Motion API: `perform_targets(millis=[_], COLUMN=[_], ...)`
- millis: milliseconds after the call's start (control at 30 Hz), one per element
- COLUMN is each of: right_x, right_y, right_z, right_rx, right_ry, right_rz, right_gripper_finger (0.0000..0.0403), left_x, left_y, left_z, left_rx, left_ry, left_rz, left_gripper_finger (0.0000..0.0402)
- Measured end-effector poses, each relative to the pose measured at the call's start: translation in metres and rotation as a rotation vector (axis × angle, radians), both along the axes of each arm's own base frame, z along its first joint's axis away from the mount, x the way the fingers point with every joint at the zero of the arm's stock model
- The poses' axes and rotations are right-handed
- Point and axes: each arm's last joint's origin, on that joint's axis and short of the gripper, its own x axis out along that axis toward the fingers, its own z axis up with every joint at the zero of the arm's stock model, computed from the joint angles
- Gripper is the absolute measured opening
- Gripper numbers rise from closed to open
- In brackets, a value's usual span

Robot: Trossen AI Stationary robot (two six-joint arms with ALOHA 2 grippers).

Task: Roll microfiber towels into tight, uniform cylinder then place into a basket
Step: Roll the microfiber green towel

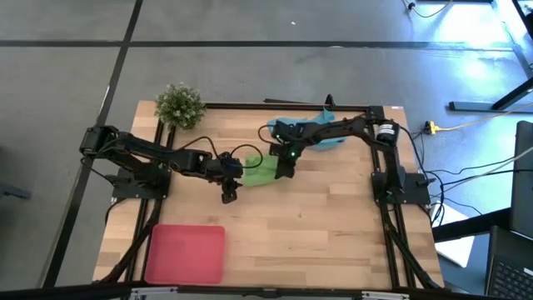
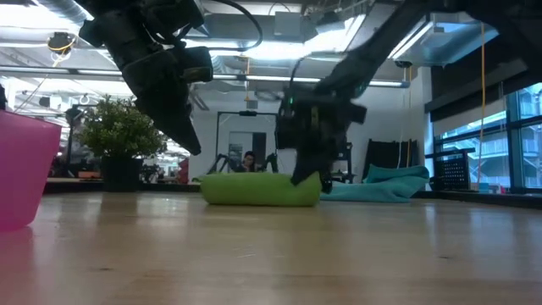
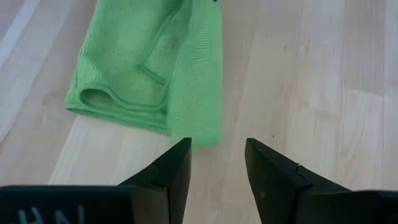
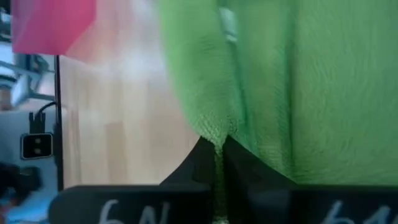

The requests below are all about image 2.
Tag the black background robot arm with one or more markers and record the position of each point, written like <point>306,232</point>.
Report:
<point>220,163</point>
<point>271,163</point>

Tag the black background rig frame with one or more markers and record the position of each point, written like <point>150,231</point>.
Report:
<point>247,113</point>

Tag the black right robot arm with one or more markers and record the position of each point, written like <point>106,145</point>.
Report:
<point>372,55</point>

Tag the long ceiling light bar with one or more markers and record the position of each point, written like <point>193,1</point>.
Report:
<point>254,78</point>

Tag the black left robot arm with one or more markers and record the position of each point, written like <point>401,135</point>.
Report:
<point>127,6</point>

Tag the blue microfiber towel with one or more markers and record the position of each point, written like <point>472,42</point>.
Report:
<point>372,190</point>

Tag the green microfiber towel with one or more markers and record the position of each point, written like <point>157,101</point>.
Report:
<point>254,190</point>

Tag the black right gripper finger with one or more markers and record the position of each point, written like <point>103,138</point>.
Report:
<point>307,169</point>
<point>329,175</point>

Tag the black leaning panels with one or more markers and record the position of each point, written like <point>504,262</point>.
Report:
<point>385,154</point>

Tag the artificial green potted plant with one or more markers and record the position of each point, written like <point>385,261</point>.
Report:
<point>118,131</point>

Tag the red chair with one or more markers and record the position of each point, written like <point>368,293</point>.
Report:
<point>183,171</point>

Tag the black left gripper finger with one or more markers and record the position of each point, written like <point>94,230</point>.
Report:
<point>175,123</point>

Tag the person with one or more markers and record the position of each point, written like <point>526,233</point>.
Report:
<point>250,161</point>

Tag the dome ceiling camera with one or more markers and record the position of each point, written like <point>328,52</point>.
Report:
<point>403,64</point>

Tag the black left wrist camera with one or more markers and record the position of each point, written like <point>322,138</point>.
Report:
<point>197,63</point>

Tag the black perforated crate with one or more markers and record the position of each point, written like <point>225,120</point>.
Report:
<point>451,171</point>

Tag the pink plastic basket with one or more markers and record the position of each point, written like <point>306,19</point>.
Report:
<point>25,169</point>

